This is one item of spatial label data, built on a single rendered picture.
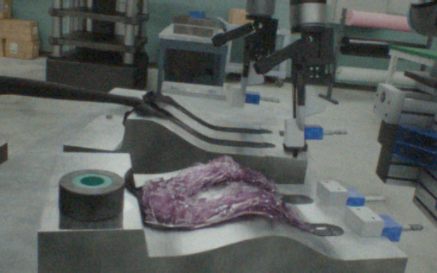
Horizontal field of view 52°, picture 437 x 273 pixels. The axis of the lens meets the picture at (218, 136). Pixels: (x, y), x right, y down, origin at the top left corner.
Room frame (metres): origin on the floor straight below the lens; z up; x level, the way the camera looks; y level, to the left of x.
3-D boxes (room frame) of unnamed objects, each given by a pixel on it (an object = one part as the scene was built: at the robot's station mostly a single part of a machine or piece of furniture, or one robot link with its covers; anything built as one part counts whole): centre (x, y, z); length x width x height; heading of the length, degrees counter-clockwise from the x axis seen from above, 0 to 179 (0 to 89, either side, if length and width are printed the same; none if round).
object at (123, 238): (0.64, -0.02, 0.86); 0.50 x 0.26 x 0.11; 106
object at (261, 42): (1.23, -0.08, 1.09); 0.09 x 0.08 x 0.12; 89
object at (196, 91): (4.23, 0.28, 0.28); 0.61 x 0.41 x 0.15; 94
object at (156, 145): (1.00, 0.06, 0.87); 0.50 x 0.26 x 0.14; 89
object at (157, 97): (0.99, 0.05, 0.92); 0.35 x 0.16 x 0.09; 89
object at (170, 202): (0.65, -0.02, 0.90); 0.26 x 0.18 x 0.08; 106
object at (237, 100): (1.23, -0.09, 0.93); 0.13 x 0.05 x 0.05; 90
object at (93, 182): (0.52, 0.15, 0.93); 0.08 x 0.08 x 0.04
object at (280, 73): (6.98, -0.33, 0.47); 1.10 x 0.52 x 0.94; 101
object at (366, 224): (0.67, -0.29, 0.86); 0.13 x 0.05 x 0.05; 106
